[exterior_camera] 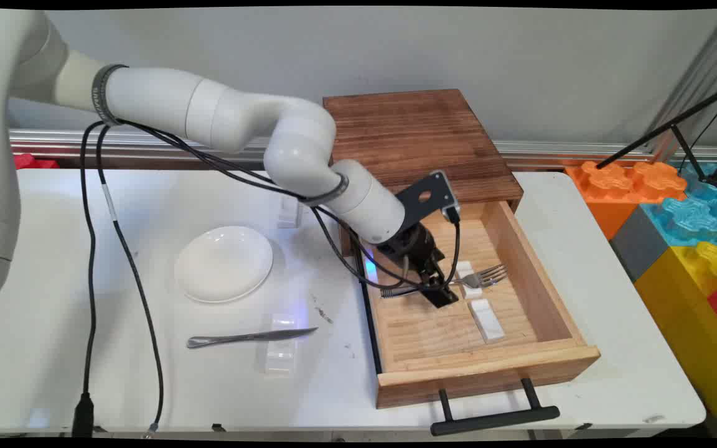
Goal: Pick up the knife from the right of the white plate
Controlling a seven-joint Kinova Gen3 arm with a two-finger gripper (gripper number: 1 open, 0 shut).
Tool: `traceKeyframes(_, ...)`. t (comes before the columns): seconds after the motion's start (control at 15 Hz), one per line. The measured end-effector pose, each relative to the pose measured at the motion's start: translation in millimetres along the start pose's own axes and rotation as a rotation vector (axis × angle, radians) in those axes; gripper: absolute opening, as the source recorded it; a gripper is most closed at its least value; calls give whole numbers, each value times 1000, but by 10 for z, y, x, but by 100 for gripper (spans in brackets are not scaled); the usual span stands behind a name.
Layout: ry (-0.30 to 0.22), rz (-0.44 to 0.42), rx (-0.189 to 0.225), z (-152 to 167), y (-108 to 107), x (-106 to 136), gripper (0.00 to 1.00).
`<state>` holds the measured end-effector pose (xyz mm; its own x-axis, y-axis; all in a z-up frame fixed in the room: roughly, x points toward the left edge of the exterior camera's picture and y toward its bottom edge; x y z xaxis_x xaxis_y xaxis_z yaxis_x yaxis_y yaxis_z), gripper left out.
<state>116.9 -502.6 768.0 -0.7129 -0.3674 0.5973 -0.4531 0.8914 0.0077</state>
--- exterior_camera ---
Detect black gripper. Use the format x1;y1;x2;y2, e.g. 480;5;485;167
376;224;461;309

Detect silver metal fork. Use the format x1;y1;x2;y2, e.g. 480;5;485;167
381;264;509;299

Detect silver metal table knife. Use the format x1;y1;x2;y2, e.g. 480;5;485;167
186;327;320;350

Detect white cutlery rest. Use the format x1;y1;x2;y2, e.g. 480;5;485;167
452;261;485;300
264;313;300;375
276;194;303;229
468;299;507;343

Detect light wooden drawer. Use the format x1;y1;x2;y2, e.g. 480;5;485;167
352;200;602;409

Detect dark wooden drawer cabinet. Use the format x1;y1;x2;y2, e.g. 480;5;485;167
323;89;525;257

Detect orange giant building block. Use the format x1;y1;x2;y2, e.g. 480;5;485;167
565;161;688;241

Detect grey giant building block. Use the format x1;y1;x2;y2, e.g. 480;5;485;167
609;205;670;284

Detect white round plate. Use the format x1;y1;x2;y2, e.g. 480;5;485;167
175;225;274;304

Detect yellow giant building block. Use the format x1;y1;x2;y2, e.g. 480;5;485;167
634;241;717;438

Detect blue giant building block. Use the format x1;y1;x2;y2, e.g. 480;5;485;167
639;163;717;246

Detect black tripod stand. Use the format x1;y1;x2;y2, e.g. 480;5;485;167
595;81;717;190

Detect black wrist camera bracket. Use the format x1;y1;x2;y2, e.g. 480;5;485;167
394;170;462;234

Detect black bar drawer handle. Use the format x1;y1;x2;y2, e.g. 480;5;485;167
430;378;561;436

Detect horizontal aluminium rail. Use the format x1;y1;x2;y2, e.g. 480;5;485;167
9;129;717;165

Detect thin black cable metal connector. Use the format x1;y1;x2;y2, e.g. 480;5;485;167
94;119;412;434

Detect thick black cable with plug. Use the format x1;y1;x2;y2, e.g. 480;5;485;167
72;119;462;437

